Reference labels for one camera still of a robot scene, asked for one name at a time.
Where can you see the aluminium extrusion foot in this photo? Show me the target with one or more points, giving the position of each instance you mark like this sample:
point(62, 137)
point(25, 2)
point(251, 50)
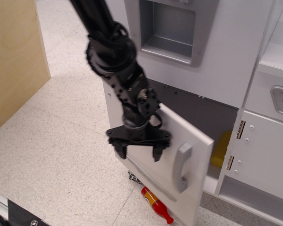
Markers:
point(133, 178)

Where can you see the plywood panel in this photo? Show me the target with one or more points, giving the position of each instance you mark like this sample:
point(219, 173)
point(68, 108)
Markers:
point(23, 64)

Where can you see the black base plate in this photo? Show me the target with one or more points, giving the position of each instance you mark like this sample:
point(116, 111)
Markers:
point(12, 214)

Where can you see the grey oven vent panel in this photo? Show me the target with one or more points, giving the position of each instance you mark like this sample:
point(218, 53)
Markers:
point(277, 98)

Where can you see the red toy ketchup bottle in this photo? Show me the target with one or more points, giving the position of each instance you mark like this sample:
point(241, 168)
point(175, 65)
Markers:
point(156, 205)

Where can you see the grey fridge door handle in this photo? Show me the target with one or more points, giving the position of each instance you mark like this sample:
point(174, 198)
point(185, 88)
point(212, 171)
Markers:
point(183, 154)

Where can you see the upper brass hinge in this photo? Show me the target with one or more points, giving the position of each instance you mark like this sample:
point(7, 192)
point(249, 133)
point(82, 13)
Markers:
point(240, 129)

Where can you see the white cabinet door right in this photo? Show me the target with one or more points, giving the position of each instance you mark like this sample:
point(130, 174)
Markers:
point(258, 154)

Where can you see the white low fridge door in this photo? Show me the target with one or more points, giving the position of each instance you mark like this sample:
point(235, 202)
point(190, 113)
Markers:
point(176, 110)

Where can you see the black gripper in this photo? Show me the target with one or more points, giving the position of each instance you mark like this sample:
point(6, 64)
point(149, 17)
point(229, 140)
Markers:
point(121, 137)

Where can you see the brass hinge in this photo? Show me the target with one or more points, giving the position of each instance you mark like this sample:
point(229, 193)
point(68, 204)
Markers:
point(231, 158)
point(240, 129)

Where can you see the yellow toy bottle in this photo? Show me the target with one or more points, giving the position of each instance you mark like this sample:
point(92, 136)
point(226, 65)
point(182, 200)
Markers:
point(218, 155)

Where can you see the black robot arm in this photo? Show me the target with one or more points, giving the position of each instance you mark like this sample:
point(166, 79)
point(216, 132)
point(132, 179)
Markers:
point(111, 54)

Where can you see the lower brass hinge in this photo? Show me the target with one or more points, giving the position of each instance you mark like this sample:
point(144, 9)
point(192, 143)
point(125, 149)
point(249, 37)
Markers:
point(231, 158)

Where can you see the white toy kitchen fridge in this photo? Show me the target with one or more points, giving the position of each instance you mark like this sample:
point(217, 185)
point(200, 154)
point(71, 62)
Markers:
point(229, 53)

